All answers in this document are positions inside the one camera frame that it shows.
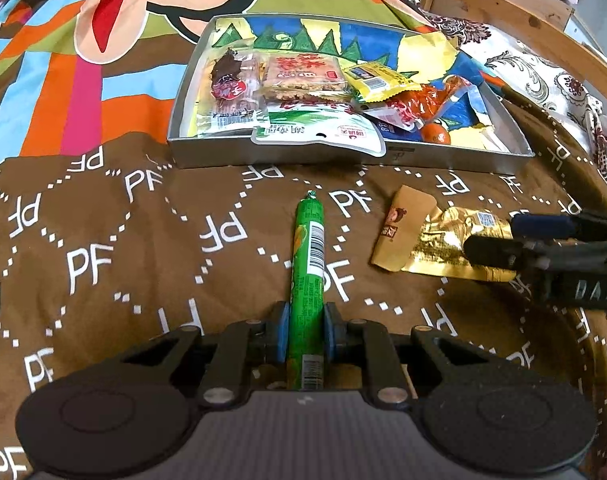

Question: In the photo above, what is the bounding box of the small yellow snack packet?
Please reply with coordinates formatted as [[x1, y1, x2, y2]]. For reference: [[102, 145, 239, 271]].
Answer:
[[343, 62, 422, 103]]

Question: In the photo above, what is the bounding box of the wooden bed frame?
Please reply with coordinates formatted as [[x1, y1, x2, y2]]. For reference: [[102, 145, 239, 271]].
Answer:
[[422, 0, 607, 101]]

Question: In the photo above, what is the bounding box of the white floral quilt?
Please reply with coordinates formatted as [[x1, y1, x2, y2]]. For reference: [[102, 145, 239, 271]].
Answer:
[[424, 11, 607, 183]]

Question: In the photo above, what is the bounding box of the brown PF pattern blanket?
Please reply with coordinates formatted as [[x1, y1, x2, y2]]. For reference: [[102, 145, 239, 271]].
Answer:
[[0, 92, 607, 479]]

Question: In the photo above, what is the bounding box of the small orange fruit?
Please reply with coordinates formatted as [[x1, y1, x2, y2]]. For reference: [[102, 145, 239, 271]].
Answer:
[[421, 122, 451, 145]]

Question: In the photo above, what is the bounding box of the gold foil snack packet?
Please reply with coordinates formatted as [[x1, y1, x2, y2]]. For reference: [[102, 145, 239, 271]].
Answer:
[[371, 185, 516, 283]]

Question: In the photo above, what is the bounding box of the colourful dinosaur towel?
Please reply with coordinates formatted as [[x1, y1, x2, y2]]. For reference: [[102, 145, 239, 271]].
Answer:
[[180, 14, 507, 152]]

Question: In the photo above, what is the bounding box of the large white green snack pouch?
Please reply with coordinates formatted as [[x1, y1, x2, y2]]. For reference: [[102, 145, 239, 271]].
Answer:
[[252, 101, 386, 158]]

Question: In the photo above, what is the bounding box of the orange red snack packet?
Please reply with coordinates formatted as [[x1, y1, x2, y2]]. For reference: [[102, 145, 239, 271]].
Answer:
[[362, 75, 473, 130]]

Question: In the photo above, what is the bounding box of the clear dark snack packet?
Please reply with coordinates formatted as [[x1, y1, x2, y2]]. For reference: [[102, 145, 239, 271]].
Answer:
[[190, 49, 269, 138]]

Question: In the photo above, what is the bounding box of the green sausage stick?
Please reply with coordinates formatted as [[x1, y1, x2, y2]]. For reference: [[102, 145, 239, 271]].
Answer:
[[286, 191, 325, 390]]

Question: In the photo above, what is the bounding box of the colourful monkey cartoon blanket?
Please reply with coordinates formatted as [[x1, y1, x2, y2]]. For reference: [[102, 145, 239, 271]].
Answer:
[[0, 0, 430, 163]]

